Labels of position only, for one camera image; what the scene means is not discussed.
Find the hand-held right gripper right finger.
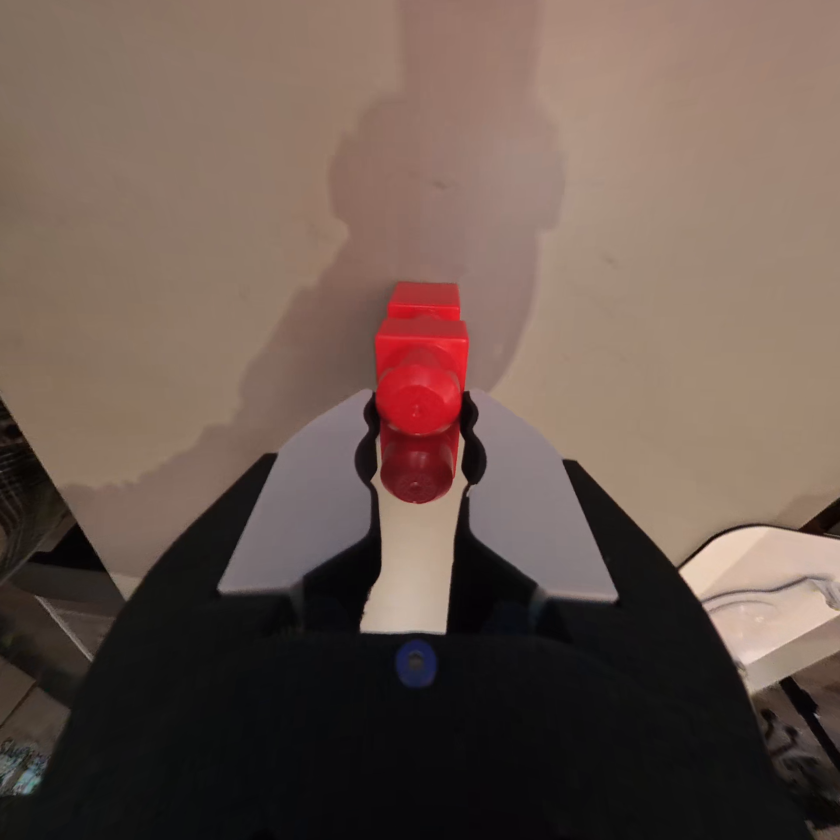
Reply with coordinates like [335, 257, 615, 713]
[450, 387, 622, 634]

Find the white document stand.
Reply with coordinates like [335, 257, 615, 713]
[679, 524, 840, 693]

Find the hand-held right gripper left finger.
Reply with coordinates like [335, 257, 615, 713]
[218, 387, 385, 634]

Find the red two-stud block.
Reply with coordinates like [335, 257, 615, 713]
[375, 319, 472, 504]

